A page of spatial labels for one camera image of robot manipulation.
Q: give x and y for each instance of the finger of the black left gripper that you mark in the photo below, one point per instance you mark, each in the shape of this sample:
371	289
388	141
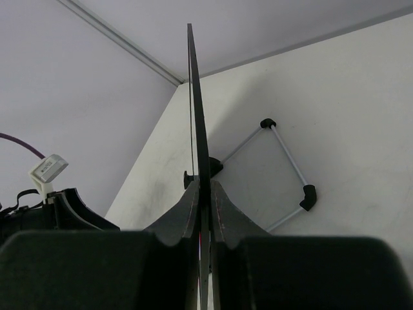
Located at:
72	214

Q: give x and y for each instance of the metal tube whiteboard easel stand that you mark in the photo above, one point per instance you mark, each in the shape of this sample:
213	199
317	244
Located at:
262	178

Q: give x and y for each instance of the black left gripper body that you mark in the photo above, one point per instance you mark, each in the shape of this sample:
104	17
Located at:
19	218

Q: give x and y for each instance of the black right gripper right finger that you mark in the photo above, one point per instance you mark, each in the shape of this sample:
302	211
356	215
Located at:
252	269

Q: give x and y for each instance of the black-framed small whiteboard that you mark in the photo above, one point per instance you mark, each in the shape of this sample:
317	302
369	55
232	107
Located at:
203	165

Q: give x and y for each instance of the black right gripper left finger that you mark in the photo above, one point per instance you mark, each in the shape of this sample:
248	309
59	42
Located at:
155	268

